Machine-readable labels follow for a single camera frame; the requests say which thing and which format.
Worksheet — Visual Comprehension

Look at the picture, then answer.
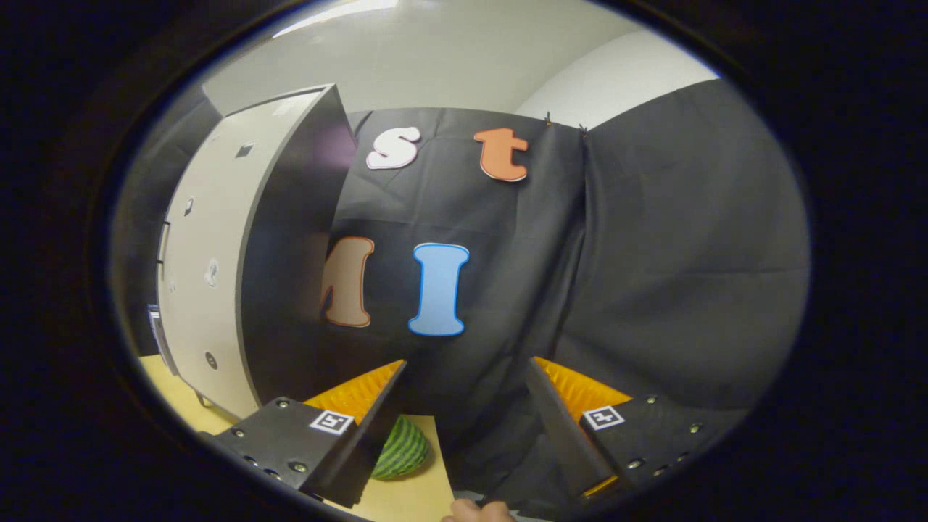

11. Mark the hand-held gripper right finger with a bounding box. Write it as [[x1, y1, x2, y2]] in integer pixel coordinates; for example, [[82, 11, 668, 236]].
[[526, 355, 727, 501]]

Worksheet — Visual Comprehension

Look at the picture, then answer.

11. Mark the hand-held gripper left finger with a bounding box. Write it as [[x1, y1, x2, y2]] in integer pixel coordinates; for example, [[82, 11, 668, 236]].
[[214, 359, 408, 510]]

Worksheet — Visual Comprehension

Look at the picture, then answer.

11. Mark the dark grey shoe cabinet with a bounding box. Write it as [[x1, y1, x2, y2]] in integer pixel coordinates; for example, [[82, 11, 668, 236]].
[[156, 83, 357, 423]]

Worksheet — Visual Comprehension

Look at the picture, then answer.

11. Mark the toy watermelon slice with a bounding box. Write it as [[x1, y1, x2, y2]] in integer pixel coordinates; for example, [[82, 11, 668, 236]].
[[370, 415, 430, 481]]

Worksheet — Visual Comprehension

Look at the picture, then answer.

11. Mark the black backdrop cloth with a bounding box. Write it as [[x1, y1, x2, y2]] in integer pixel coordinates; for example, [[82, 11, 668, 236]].
[[109, 78, 811, 517]]

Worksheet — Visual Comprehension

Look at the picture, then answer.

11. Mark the ceiling light strip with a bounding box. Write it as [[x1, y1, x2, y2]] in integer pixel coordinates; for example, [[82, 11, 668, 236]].
[[272, 0, 399, 38]]

